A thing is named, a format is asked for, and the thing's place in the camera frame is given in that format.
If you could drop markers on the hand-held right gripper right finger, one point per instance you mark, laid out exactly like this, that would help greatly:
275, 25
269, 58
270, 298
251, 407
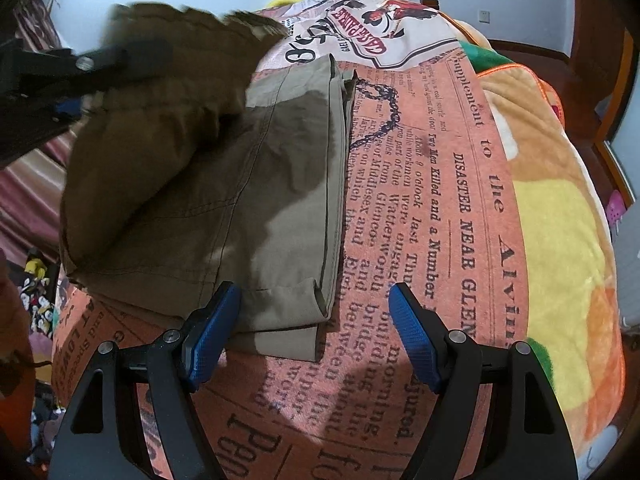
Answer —
415, 330

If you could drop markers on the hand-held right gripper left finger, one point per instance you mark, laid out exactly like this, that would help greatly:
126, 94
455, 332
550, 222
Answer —
215, 330

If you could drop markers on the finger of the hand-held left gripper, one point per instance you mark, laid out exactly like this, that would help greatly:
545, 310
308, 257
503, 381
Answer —
67, 106
115, 60

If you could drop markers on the khaki pants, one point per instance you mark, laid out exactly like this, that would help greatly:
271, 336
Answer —
200, 185

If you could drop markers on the striped red curtain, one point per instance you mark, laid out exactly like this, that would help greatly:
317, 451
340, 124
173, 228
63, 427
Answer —
35, 195

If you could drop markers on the newspaper print blanket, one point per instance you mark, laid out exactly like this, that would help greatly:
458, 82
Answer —
425, 220

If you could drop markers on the cartoon print cloth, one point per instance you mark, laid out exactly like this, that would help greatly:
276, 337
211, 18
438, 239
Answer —
39, 305

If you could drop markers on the yellow foam headboard pad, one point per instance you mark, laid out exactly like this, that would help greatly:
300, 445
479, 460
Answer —
283, 0

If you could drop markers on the orange yellow plush blanket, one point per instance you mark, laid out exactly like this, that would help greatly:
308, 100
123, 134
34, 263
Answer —
560, 220

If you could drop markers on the sliding wardrobe door with hearts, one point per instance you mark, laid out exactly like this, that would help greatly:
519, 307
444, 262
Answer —
615, 130

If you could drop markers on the dark wooden bed post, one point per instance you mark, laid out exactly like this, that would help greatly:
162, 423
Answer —
430, 3

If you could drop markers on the white wall socket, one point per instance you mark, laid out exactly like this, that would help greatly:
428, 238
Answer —
483, 14

